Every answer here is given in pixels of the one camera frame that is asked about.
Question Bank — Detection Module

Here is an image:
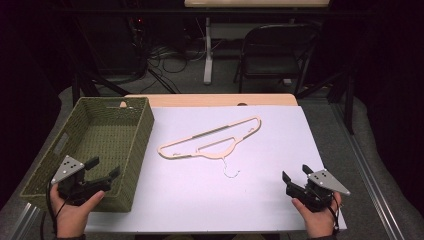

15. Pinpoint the bundle of floor cables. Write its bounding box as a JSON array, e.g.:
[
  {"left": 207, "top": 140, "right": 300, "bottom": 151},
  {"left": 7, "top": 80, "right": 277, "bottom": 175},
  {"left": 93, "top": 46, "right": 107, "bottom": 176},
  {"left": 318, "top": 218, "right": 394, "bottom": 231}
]
[{"left": 138, "top": 43, "right": 208, "bottom": 95}]

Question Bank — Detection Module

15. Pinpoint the black cable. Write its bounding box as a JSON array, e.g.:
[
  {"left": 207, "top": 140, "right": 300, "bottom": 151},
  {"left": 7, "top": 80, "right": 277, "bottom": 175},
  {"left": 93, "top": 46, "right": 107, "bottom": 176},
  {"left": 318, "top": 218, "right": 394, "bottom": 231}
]
[
  {"left": 327, "top": 193, "right": 342, "bottom": 235},
  {"left": 39, "top": 179, "right": 73, "bottom": 240}
]

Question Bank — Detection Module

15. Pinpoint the black metal stand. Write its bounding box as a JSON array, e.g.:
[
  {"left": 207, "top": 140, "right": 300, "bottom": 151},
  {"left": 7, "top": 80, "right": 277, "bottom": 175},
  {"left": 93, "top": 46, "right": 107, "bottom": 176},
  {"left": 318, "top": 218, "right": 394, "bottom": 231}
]
[
  {"left": 295, "top": 68, "right": 356, "bottom": 136},
  {"left": 70, "top": 69, "right": 132, "bottom": 107}
]

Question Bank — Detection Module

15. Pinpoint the green woven basket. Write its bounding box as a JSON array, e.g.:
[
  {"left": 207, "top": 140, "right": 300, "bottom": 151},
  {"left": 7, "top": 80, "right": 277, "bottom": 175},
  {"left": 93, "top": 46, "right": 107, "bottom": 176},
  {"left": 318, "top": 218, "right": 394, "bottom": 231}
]
[{"left": 19, "top": 96, "right": 155, "bottom": 214}]

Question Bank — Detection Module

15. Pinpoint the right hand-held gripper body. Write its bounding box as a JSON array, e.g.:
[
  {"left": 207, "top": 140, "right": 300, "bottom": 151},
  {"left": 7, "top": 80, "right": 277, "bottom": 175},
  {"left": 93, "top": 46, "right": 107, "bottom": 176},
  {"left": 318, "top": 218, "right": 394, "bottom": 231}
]
[{"left": 285, "top": 168, "right": 352, "bottom": 213}]

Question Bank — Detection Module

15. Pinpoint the person's left hand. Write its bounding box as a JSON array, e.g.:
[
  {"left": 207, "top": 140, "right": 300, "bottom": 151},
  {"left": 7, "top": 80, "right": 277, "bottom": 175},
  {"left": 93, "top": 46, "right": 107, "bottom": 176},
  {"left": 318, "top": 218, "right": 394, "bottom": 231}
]
[{"left": 49, "top": 184, "right": 106, "bottom": 239}]

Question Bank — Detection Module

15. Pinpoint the black folding chair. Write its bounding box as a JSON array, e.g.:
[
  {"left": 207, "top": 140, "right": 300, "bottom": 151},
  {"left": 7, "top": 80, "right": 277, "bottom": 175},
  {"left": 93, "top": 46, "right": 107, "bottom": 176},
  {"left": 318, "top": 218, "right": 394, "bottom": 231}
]
[{"left": 233, "top": 22, "right": 322, "bottom": 96}]

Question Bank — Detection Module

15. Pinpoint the white table leg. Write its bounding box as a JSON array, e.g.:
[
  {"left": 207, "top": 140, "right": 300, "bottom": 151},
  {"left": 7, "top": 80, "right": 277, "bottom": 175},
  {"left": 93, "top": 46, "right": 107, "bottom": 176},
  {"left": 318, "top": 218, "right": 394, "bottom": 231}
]
[{"left": 203, "top": 17, "right": 214, "bottom": 86}]

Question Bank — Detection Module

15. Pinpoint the beige clothes hanger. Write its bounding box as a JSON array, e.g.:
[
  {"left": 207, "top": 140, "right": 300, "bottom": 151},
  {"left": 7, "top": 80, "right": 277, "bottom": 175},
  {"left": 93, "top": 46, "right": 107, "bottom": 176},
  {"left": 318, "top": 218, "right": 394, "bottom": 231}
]
[{"left": 157, "top": 115, "right": 263, "bottom": 179}]

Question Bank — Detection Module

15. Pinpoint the white sheet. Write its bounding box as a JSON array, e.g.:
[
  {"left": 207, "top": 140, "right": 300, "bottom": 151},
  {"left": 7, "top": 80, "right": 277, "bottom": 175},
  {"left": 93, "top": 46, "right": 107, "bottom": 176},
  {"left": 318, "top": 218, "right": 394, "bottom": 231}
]
[{"left": 84, "top": 105, "right": 348, "bottom": 234}]

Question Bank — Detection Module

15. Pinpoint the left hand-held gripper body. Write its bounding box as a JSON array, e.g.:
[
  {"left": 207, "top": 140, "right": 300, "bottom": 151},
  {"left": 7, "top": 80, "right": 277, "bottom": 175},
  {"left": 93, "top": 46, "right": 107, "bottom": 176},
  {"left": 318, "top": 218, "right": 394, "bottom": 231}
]
[{"left": 50, "top": 154, "right": 113, "bottom": 207}]

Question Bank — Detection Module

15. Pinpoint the person's right hand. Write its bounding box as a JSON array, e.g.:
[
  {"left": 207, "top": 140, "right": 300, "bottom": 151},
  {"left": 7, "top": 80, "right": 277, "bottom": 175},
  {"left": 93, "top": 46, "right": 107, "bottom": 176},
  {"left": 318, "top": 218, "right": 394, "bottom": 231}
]
[{"left": 291, "top": 191, "right": 343, "bottom": 239}]

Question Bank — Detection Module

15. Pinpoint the light wooden table top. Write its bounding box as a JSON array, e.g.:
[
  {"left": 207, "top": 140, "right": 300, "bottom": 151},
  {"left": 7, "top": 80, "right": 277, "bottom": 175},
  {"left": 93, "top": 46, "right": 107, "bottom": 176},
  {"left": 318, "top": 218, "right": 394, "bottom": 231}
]
[{"left": 119, "top": 93, "right": 299, "bottom": 108}]

